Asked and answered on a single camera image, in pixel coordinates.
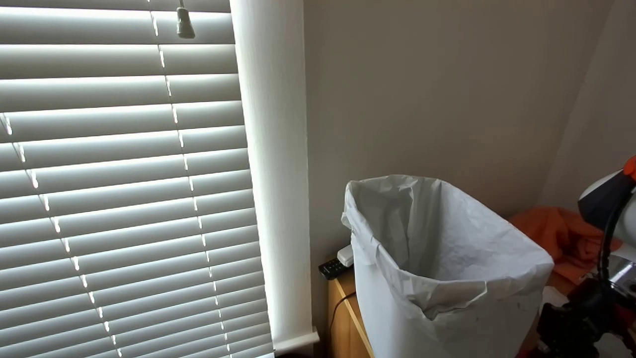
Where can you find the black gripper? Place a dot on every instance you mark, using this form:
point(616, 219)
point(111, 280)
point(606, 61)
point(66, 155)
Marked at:
point(576, 324)

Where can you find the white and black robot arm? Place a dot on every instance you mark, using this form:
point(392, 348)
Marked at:
point(606, 195)

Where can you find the white plastic bin liner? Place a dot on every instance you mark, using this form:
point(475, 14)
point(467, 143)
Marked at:
point(457, 238)

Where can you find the orange crumpled cloth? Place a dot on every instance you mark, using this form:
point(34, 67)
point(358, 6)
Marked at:
point(559, 234)

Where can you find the small white plug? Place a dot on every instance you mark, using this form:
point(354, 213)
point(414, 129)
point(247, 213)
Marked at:
point(344, 254)

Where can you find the small black device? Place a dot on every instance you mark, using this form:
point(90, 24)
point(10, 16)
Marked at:
point(330, 268)

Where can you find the white slatted window blinds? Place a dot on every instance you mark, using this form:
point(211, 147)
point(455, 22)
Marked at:
point(119, 199)

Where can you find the white window frame trim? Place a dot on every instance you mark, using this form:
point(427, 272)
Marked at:
point(274, 165)

